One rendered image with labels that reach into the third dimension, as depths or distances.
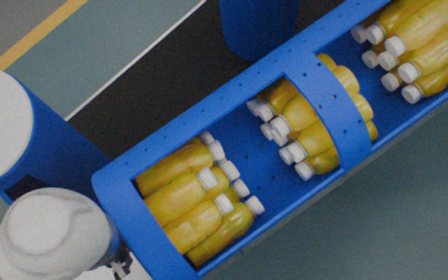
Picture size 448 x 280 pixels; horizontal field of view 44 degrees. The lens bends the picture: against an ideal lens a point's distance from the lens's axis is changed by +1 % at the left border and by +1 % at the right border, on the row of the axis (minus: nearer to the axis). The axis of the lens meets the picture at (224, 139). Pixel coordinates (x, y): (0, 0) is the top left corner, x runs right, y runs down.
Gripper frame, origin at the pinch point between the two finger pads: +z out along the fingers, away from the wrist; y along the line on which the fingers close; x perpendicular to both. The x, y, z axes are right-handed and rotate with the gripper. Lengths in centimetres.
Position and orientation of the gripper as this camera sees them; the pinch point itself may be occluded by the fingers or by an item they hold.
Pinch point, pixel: (121, 249)
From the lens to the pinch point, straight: 104.0
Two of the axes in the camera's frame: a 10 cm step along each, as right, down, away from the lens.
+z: 0.5, 2.6, 9.7
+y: 5.8, 7.8, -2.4
